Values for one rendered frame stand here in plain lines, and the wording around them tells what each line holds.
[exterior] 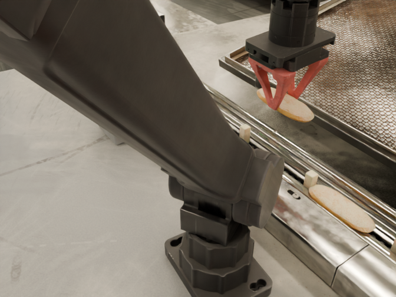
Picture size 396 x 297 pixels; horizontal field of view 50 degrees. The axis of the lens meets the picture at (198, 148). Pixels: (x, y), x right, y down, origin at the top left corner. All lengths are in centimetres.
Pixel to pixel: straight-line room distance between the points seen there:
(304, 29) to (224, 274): 30
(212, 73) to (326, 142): 31
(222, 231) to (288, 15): 26
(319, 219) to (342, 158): 20
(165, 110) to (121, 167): 46
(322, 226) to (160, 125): 36
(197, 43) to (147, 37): 89
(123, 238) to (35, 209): 14
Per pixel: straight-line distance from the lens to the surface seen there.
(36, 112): 86
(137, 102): 20
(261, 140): 68
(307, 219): 55
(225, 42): 109
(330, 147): 74
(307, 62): 55
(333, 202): 58
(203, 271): 48
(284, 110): 59
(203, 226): 45
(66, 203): 64
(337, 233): 54
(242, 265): 48
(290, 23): 53
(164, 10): 132
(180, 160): 27
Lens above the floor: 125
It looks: 37 degrees down
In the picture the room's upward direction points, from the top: straight up
